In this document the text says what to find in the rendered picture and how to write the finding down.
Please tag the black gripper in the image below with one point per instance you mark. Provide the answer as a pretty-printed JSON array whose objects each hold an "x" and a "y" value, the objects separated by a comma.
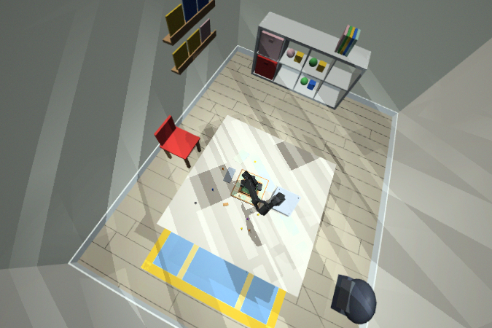
[{"x": 258, "y": 188}]

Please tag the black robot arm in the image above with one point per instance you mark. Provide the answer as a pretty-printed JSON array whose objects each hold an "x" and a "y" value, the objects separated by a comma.
[{"x": 250, "y": 183}]

